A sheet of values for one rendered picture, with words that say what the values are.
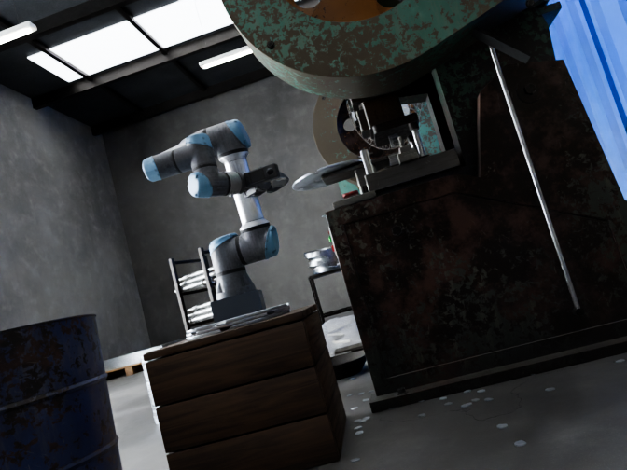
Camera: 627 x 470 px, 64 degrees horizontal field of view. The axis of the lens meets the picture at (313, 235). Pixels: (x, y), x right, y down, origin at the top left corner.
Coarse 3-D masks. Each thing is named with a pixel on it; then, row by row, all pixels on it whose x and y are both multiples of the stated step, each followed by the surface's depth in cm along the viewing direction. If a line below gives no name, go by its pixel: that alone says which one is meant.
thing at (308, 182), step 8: (352, 160) 175; (360, 160) 178; (328, 168) 173; (336, 168) 177; (344, 168) 181; (304, 176) 176; (312, 176) 177; (320, 176) 184; (296, 184) 181; (304, 184) 185; (312, 184) 189; (320, 184) 194
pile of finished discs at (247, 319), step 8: (288, 304) 138; (256, 312) 126; (264, 312) 127; (272, 312) 135; (280, 312) 131; (224, 320) 151; (232, 320) 124; (240, 320) 124; (248, 320) 125; (256, 320) 126; (200, 328) 127; (208, 328) 125; (216, 328) 124; (224, 328) 133; (232, 328) 124; (192, 336) 141; (200, 336) 126
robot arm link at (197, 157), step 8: (192, 136) 150; (200, 136) 150; (208, 136) 153; (192, 144) 150; (200, 144) 149; (208, 144) 151; (176, 152) 151; (184, 152) 150; (192, 152) 150; (200, 152) 149; (208, 152) 150; (176, 160) 150; (184, 160) 150; (192, 160) 150; (200, 160) 149; (208, 160) 150; (184, 168) 152; (192, 168) 151
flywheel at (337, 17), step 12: (288, 0) 153; (324, 0) 151; (336, 0) 150; (348, 0) 150; (360, 0) 149; (372, 0) 148; (312, 12) 151; (324, 12) 150; (336, 12) 150; (348, 12) 149; (360, 12) 149; (372, 12) 148
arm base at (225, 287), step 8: (224, 272) 186; (232, 272) 186; (240, 272) 188; (216, 280) 190; (224, 280) 186; (232, 280) 185; (240, 280) 186; (248, 280) 189; (216, 288) 188; (224, 288) 185; (232, 288) 184; (240, 288) 184; (248, 288) 186; (216, 296) 187; (224, 296) 184; (232, 296) 183
